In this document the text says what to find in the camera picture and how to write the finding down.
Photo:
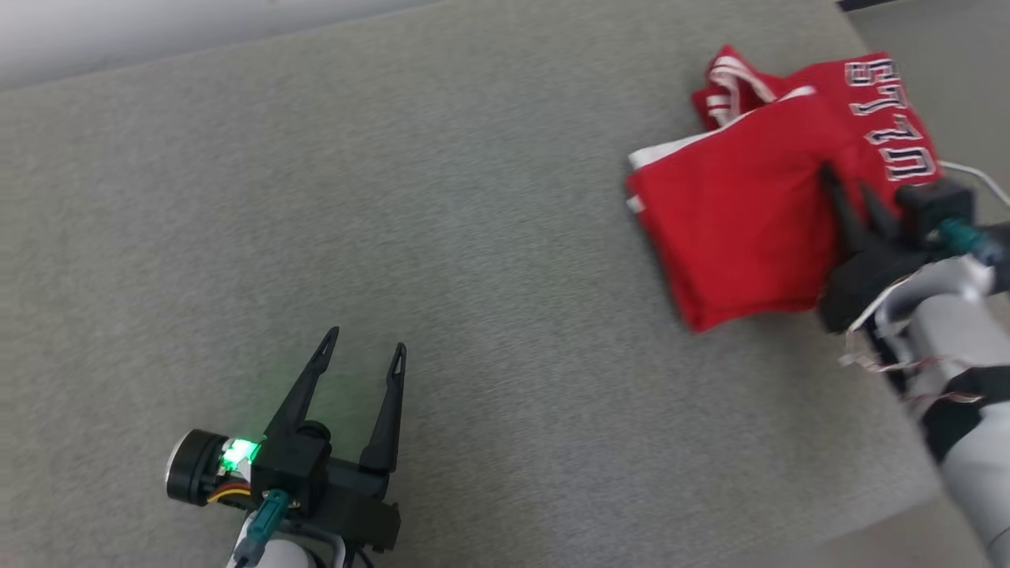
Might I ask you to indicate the grey fabric sofa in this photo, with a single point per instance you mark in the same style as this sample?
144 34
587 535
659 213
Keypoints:
473 276

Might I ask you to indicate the red basketball jersey white trim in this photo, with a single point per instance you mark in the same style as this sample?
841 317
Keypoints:
876 95

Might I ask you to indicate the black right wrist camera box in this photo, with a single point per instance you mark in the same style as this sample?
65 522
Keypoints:
935 209

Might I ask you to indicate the red shorts white side stripe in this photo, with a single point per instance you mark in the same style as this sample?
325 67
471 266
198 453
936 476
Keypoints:
734 221

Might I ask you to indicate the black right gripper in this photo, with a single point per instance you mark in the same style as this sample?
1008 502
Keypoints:
860 288

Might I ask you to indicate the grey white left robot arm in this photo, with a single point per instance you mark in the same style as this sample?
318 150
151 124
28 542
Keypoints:
284 556

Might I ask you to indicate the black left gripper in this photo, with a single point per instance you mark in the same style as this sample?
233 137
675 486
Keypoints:
359 505

